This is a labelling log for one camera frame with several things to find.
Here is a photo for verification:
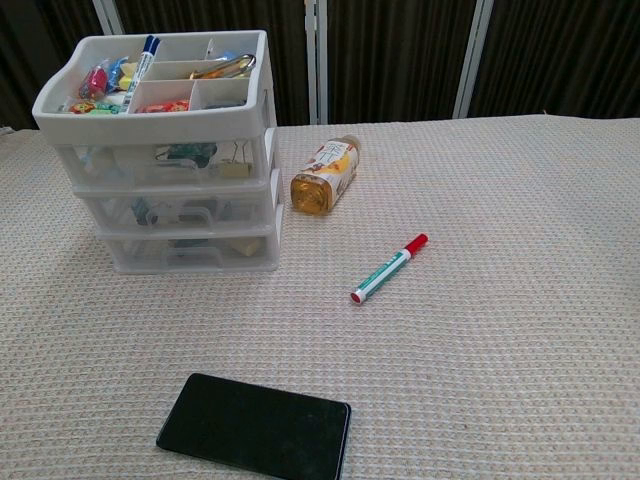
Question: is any clear plastic organizer tray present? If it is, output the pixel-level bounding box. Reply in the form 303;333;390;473
57;130;280;192

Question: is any white plastic drawer cabinet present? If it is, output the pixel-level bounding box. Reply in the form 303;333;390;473
32;29;286;275

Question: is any amber tea bottle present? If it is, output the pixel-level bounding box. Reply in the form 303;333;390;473
290;133;362;216

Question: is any green marker red cap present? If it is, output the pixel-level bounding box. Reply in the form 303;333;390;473
348;232;430;306

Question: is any green printed small pack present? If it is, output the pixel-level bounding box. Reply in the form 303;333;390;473
159;143;219;169

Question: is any beige woven tablecloth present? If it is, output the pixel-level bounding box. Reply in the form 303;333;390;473
0;114;640;480

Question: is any black smartphone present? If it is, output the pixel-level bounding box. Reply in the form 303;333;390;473
155;372;352;480

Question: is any red candy packet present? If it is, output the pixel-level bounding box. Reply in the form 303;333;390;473
137;99;191;114

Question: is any dark folding screen partition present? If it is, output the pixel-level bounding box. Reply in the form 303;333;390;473
0;0;640;130

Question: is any yellow wrapped candy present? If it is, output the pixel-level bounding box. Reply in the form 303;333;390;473
119;62;146;94

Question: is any white marker blue cap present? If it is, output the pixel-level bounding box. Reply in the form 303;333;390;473
122;34;161;112

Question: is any lion print green packet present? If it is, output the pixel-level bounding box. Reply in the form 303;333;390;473
68;101;125;115

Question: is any pink red wrapped candy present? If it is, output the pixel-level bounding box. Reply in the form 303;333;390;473
77;67;114;100

